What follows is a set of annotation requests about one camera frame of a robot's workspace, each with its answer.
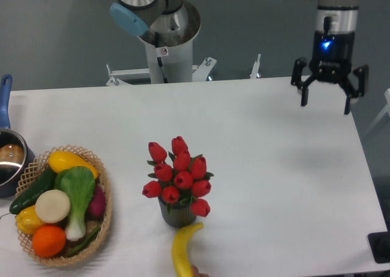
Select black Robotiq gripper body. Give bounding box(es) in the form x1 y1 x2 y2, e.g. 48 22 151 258
309 31 355 84

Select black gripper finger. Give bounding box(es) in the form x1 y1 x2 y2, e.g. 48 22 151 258
291 57 319 107
337 63 370 115

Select red tulip bouquet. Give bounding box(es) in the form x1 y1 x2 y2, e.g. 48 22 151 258
142 136 214 217

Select yellow banana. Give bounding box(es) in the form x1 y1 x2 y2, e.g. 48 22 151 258
171 222 204 277

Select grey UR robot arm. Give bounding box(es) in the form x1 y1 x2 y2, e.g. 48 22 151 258
110 0 369 113

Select dark grey ribbed vase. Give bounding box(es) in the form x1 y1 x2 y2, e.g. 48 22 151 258
158 197 197 228

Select person's hand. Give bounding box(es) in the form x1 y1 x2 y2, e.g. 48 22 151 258
191 265 210 277

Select black device at table edge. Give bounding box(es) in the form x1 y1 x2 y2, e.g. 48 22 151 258
367 231 389 264

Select green bok choy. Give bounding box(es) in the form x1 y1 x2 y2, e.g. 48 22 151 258
54 166 95 242

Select purple sweet potato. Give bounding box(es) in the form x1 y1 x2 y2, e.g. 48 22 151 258
87 185 106 218

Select yellow squash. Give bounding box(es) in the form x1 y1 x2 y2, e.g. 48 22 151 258
48 151 99 179

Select green bean pod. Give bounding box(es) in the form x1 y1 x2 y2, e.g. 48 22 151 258
63 226 101 258

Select woven wicker basket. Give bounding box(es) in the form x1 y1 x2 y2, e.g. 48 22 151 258
16 145 112 267

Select green cucumber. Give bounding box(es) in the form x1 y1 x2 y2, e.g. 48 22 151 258
9 167 57 215

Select beige round bun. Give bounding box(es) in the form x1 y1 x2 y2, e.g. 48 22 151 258
35 190 71 223

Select orange fruit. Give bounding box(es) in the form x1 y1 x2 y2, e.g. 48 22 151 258
32 225 66 257

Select yellow lemon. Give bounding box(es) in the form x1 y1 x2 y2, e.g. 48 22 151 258
15 205 46 235

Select white metal frame right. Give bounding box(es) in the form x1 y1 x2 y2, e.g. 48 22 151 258
363 89 389 138

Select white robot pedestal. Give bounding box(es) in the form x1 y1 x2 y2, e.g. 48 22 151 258
105 0 262 87

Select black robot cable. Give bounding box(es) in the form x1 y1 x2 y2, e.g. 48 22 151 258
154 32 169 84

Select blue handled saucepan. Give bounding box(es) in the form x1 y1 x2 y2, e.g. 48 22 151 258
1 74 35 198

